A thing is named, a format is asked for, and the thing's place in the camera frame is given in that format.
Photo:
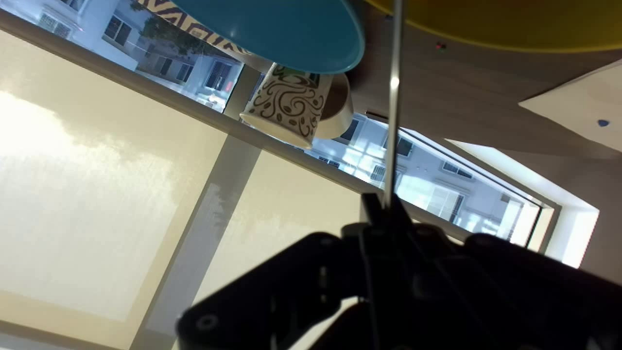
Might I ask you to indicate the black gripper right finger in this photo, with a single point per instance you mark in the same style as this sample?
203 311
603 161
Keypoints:
488 293

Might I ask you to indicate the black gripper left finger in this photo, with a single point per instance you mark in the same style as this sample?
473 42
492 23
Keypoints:
278 301

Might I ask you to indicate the silver ladle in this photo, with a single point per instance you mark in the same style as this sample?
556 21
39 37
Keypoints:
393 99

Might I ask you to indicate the blue bowl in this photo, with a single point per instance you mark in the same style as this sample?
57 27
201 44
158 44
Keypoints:
311 35

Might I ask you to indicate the yellow bowl with beads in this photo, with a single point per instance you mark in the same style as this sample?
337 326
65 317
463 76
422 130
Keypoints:
523 25

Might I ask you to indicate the patterned paper cup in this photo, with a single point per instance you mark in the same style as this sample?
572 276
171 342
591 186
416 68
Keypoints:
298 107

